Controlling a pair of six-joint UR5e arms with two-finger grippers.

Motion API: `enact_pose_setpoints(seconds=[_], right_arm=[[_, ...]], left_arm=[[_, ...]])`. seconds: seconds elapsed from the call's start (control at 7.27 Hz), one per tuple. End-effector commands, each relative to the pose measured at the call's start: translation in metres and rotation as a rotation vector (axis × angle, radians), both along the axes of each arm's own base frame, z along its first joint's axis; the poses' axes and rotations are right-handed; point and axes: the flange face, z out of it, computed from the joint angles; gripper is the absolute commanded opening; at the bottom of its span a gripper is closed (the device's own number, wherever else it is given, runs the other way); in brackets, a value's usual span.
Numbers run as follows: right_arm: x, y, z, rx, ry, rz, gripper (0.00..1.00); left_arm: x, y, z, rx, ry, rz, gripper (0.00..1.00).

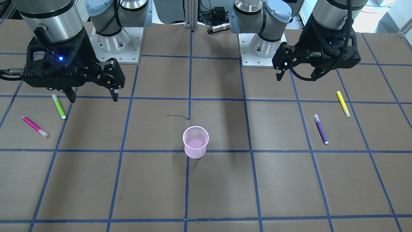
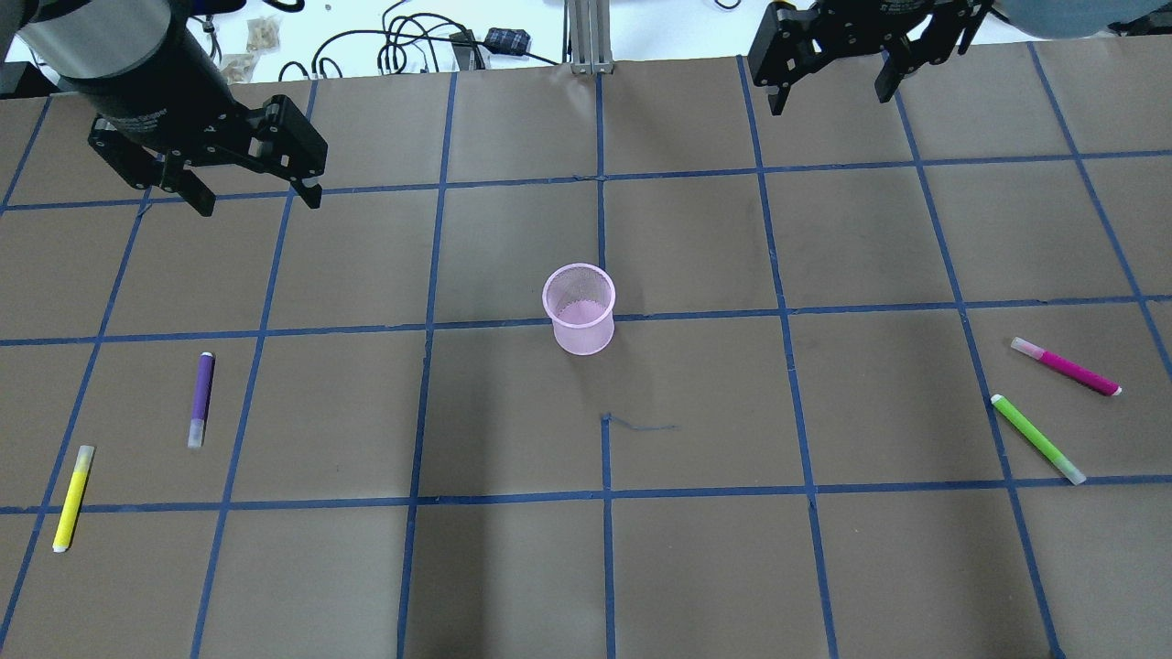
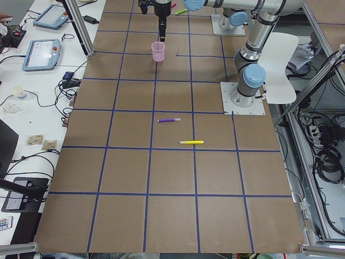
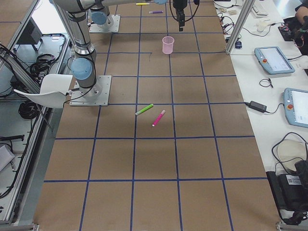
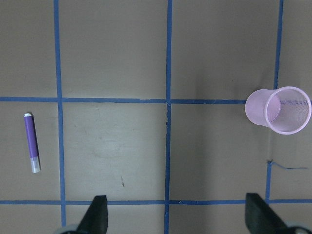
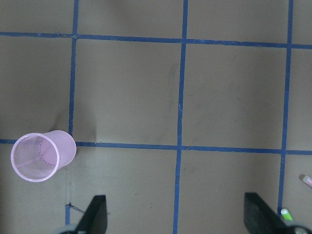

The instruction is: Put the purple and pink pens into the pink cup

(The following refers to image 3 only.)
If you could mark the white plastic chair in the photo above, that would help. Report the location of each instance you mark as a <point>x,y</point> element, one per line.
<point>274,58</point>

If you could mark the green pen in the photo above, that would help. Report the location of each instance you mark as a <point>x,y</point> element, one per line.
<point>181,11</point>

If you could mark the pink mesh cup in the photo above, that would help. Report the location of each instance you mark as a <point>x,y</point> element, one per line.
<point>158,51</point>

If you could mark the white tape roll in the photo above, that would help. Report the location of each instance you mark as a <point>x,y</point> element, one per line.
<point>19,92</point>

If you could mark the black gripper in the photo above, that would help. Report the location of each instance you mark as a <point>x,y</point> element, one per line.
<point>162,11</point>

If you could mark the aluminium frame post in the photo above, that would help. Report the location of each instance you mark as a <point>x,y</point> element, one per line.
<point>79,26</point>

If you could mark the teach pendant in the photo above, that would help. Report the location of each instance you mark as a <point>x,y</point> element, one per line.
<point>42,55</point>
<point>52,18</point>

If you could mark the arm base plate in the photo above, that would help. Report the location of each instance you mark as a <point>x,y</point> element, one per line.
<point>235,104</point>
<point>239,31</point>

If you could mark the remote control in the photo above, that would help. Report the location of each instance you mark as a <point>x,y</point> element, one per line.
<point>6,223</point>

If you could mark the far teach pendant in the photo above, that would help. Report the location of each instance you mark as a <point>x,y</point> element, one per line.
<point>52,18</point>

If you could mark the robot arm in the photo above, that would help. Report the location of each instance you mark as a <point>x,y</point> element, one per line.
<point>251,75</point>
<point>232,18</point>

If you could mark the yellow pen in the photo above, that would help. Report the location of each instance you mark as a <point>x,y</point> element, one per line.
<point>191,142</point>

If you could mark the near teach pendant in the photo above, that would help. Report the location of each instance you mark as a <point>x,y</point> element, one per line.
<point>42,55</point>

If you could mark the snack bag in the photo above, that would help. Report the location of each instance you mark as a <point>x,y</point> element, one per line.
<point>35,140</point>
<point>49,144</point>

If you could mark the black power adapter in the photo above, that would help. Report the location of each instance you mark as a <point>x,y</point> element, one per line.
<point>90,19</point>

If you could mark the black monitor stand base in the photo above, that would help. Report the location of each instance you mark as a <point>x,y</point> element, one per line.
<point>25,195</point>

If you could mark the blue usb hub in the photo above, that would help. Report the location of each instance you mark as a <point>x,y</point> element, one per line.
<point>68,75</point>

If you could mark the purple pen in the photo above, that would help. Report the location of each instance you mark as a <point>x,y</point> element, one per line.
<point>168,120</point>

